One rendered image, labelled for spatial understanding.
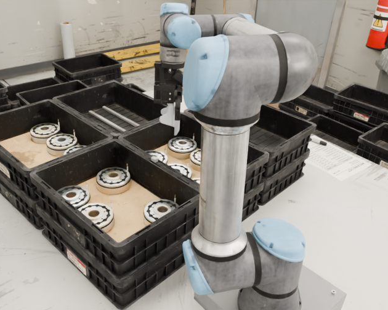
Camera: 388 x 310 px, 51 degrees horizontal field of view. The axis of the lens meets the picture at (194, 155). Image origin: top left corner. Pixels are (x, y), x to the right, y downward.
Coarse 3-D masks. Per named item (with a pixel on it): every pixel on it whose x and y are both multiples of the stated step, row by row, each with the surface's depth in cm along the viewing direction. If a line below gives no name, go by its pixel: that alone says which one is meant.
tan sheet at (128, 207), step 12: (132, 180) 127; (96, 192) 121; (132, 192) 122; (144, 192) 122; (108, 204) 116; (120, 204) 117; (132, 204) 117; (144, 204) 117; (120, 216) 112; (132, 216) 113; (120, 228) 108; (132, 228) 108; (120, 240) 104
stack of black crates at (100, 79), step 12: (60, 60) 285; (72, 60) 291; (84, 60) 297; (96, 60) 304; (108, 60) 298; (60, 72) 278; (72, 72) 295; (84, 72) 269; (96, 72) 275; (108, 72) 283; (120, 72) 290; (96, 84) 279
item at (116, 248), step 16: (64, 160) 117; (144, 160) 120; (32, 176) 109; (176, 176) 113; (48, 192) 104; (64, 208) 101; (176, 208) 101; (192, 208) 104; (80, 224) 97; (160, 224) 96; (112, 240) 90; (128, 240) 90
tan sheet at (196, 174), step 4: (160, 148) 144; (164, 148) 145; (164, 152) 142; (168, 156) 140; (168, 160) 138; (172, 160) 138; (176, 160) 138; (180, 160) 139; (184, 160) 139; (188, 160) 139; (184, 164) 136; (188, 164) 136; (192, 172) 133; (196, 172) 133; (192, 176) 131; (196, 176) 131
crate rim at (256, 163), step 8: (192, 120) 144; (144, 128) 136; (120, 136) 130; (128, 136) 131; (128, 144) 126; (248, 144) 130; (144, 152) 123; (264, 152) 127; (256, 160) 123; (264, 160) 124; (168, 168) 116; (248, 168) 118; (256, 168) 122; (184, 176) 113
